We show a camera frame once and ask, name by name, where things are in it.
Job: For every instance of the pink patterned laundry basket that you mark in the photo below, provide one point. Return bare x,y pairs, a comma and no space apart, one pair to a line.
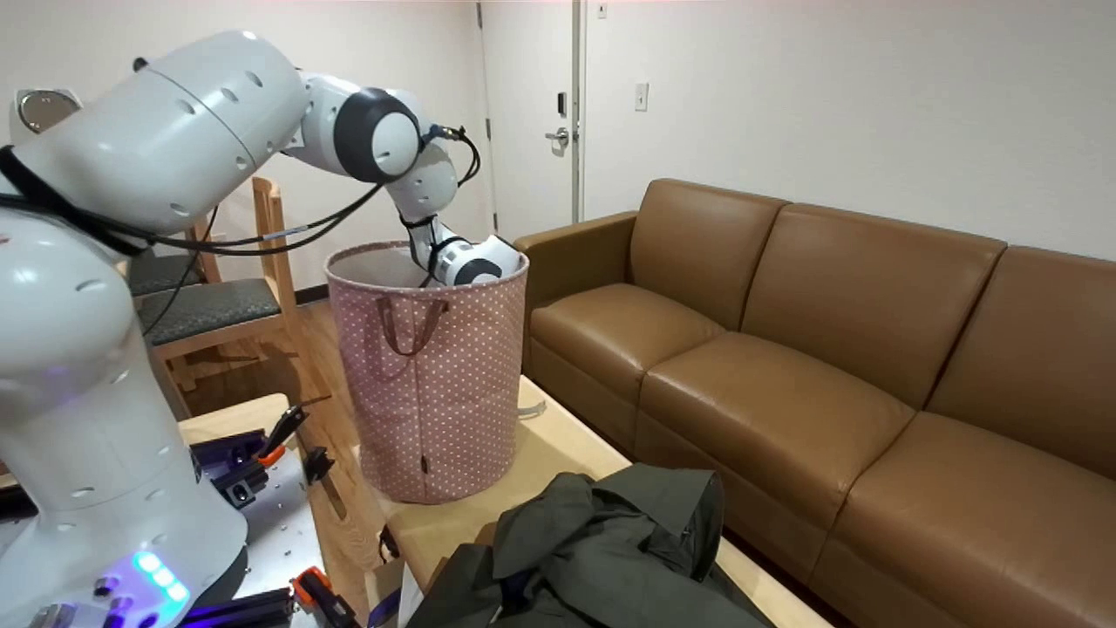
430,369

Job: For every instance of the red black pliers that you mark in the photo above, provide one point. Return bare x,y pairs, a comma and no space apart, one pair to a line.
288,425

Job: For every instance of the wooden chair grey cushion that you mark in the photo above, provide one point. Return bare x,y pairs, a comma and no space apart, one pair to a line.
185,313

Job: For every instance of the dark green jacket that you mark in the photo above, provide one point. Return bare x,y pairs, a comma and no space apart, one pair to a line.
633,548

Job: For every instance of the low wooden table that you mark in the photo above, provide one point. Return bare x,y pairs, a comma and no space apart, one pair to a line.
552,442

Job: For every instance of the brown leather sofa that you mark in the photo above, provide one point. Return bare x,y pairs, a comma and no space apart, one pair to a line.
910,425

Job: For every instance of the white door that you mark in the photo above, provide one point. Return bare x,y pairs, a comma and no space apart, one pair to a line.
529,84

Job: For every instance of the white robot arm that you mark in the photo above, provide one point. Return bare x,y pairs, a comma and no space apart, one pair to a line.
128,532

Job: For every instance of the silver door handle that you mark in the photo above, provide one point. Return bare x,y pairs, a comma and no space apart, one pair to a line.
559,142

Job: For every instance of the round mirror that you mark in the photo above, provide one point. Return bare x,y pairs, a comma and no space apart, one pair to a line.
39,110

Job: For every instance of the white light switch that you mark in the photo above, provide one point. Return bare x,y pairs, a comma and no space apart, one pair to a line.
644,96

